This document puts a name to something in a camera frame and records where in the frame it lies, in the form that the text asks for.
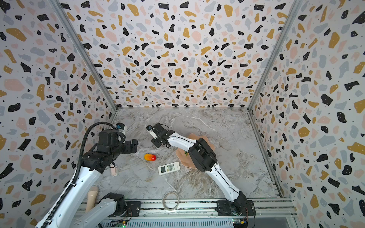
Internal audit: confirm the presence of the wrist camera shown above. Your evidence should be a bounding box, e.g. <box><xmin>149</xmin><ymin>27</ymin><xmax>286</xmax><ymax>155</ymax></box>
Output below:
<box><xmin>146</xmin><ymin>125</ymin><xmax>157</xmax><ymax>139</ymax></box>
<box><xmin>116</xmin><ymin>123</ymin><xmax>126</xmax><ymax>131</ymax></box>

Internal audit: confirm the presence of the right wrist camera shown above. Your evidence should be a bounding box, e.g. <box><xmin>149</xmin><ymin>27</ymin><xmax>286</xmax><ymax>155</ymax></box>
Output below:
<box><xmin>146</xmin><ymin>125</ymin><xmax>157</xmax><ymax>139</ymax></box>

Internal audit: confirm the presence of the small white hanging tag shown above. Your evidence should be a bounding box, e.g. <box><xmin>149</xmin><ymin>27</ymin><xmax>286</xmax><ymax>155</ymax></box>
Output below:
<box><xmin>110</xmin><ymin>166</ymin><xmax>118</xmax><ymax>177</ymax></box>

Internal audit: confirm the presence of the white remote control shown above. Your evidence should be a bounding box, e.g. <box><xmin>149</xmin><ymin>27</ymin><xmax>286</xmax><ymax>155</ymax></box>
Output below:
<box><xmin>158</xmin><ymin>161</ymin><xmax>180</xmax><ymax>175</ymax></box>

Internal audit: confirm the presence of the black corrugated cable conduit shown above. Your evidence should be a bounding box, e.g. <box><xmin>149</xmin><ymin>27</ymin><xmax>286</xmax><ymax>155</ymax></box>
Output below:
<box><xmin>36</xmin><ymin>122</ymin><xmax>126</xmax><ymax>228</ymax></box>

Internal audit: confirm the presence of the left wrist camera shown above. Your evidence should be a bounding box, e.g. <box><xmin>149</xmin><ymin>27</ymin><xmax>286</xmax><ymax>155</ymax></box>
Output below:
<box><xmin>116</xmin><ymin>123</ymin><xmax>126</xmax><ymax>131</ymax></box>

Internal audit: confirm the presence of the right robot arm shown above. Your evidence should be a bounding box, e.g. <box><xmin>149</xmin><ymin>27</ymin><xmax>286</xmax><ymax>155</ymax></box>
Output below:
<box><xmin>146</xmin><ymin>123</ymin><xmax>247</xmax><ymax>214</ymax></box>

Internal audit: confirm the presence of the aluminium front rail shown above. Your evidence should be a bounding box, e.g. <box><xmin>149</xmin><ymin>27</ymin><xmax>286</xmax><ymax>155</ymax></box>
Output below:
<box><xmin>75</xmin><ymin>198</ymin><xmax>301</xmax><ymax>228</ymax></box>

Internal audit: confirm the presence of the orange red fake mango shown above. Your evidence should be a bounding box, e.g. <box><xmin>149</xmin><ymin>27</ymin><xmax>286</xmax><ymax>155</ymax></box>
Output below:
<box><xmin>144</xmin><ymin>154</ymin><xmax>157</xmax><ymax>162</ymax></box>

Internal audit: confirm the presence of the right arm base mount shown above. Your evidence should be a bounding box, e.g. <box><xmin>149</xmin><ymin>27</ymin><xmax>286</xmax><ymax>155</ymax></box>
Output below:
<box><xmin>215</xmin><ymin>200</ymin><xmax>256</xmax><ymax>216</ymax></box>

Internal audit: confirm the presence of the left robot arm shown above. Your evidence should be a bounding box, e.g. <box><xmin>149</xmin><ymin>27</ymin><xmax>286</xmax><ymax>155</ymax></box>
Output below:
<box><xmin>36</xmin><ymin>129</ymin><xmax>138</xmax><ymax>228</ymax></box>

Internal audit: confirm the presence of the beige wooden handle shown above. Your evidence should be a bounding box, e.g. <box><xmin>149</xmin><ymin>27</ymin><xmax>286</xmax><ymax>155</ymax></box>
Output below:
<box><xmin>85</xmin><ymin>186</ymin><xmax>99</xmax><ymax>213</ymax></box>

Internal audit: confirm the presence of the clear tape roll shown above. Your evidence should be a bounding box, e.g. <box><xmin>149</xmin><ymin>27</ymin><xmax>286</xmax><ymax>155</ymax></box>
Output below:
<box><xmin>162</xmin><ymin>191</ymin><xmax>180</xmax><ymax>211</ymax></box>

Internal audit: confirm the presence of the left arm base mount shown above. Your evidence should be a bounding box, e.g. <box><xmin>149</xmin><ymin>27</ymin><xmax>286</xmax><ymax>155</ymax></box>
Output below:
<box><xmin>108</xmin><ymin>201</ymin><xmax>142</xmax><ymax>219</ymax></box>

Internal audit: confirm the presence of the pink scalloped fruit bowl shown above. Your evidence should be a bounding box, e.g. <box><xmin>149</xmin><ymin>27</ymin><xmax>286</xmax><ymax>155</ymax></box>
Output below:
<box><xmin>175</xmin><ymin>134</ymin><xmax>215</xmax><ymax>169</ymax></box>

